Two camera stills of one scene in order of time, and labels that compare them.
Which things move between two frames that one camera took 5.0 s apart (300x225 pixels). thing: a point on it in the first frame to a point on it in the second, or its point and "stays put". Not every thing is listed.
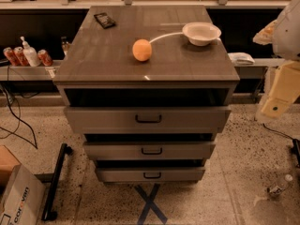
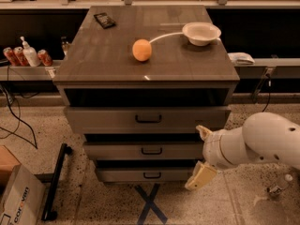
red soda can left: [10, 54] stays put
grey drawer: [154, 174] stays put
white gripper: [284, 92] to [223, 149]
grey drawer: [150, 150] stays put
